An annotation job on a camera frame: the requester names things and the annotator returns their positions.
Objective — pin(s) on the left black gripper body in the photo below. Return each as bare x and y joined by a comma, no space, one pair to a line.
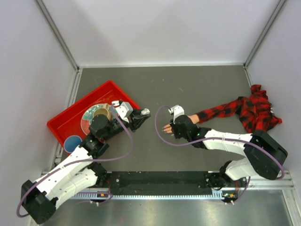
130,124

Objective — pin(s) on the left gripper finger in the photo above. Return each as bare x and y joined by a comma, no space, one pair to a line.
138,121
137,112

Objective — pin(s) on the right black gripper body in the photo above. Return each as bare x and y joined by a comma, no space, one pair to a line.
178,133

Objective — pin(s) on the clear nail polish bottle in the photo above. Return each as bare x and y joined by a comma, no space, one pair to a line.
145,111

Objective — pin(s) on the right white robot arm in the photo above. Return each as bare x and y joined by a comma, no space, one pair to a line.
261,154

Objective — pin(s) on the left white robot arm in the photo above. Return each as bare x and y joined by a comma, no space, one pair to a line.
82,168

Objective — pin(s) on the mannequin hand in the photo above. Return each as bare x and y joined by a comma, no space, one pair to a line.
168,129

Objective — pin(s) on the beige ceramic mug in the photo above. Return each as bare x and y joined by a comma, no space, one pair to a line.
103,109

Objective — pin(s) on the red and teal plate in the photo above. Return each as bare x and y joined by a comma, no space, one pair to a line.
86,119

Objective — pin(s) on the blue plastic cup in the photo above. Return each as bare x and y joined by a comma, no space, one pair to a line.
71,143

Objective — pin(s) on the red plastic tray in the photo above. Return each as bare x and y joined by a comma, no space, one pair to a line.
70,122

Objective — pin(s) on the red plaid shirt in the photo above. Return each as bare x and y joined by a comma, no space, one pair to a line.
254,112

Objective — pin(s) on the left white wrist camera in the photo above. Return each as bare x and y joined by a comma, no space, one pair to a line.
122,109

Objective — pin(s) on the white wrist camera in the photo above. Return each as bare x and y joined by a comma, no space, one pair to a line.
176,111
122,109

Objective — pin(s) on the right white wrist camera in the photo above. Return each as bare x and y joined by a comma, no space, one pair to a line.
176,111

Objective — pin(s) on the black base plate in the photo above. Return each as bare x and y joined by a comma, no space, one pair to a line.
158,183

